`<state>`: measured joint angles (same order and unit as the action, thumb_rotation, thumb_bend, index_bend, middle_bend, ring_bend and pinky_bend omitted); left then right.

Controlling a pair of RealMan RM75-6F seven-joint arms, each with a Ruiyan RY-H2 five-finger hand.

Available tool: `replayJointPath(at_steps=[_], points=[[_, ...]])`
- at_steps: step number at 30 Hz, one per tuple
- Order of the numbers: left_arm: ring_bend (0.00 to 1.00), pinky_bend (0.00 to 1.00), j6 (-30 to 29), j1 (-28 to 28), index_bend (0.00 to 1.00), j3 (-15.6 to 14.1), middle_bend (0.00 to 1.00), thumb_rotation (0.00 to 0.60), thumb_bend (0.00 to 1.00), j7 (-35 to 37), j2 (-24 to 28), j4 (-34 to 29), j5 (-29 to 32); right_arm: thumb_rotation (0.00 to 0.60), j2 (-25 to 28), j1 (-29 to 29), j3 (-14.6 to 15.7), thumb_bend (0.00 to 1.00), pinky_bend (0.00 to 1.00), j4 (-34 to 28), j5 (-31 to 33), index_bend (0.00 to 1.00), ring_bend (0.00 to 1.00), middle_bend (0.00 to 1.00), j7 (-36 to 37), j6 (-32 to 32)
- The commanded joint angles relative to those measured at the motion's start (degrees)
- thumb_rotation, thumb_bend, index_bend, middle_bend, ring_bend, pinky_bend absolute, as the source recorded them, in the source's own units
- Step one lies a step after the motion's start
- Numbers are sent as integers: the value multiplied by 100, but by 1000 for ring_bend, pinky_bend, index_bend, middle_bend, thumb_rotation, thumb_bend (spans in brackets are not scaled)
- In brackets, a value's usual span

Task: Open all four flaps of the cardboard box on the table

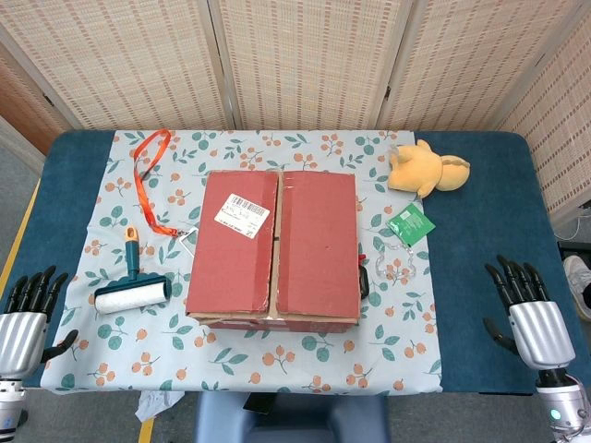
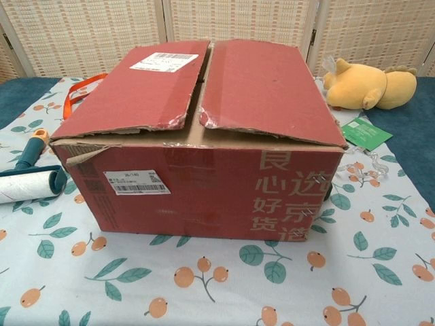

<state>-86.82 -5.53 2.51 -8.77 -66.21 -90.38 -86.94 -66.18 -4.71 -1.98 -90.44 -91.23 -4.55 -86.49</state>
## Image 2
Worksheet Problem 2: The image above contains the red cardboard shipping box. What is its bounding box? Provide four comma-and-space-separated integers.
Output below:
49, 38, 349, 242

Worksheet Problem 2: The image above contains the yellow plush toy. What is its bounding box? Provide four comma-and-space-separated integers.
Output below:
321, 57, 418, 111

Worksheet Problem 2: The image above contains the clear plastic chain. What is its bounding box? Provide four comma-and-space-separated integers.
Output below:
334, 145, 390, 181

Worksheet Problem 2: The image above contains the woven bamboo folding screen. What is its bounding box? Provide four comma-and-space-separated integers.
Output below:
0, 0, 435, 86

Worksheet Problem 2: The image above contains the green paper card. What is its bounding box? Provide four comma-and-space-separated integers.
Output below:
340, 117, 394, 151

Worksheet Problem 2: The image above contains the orange ribbon strap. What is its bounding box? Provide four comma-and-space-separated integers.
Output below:
63, 73, 109, 120

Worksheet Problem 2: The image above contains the fruit and leaf print tablecloth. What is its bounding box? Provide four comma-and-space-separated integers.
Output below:
0, 76, 435, 326

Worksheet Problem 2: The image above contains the teal lint roller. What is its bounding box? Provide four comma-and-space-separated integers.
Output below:
0, 128, 68, 204

